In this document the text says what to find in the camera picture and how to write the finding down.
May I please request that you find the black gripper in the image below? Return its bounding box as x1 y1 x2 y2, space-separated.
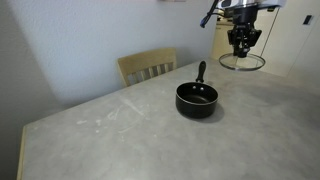
227 5 263 58

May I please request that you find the glass lid with black knob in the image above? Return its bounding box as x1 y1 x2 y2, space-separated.
218 49 267 72

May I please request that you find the wooden chair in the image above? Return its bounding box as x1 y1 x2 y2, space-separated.
116 47 178 88

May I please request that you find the blue cable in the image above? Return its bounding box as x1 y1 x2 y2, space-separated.
199 0 222 29

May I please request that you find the black wall switch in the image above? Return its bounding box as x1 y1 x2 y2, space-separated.
302 14 314 26

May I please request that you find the black pot with long handle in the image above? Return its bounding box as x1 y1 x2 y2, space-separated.
175 60 220 120

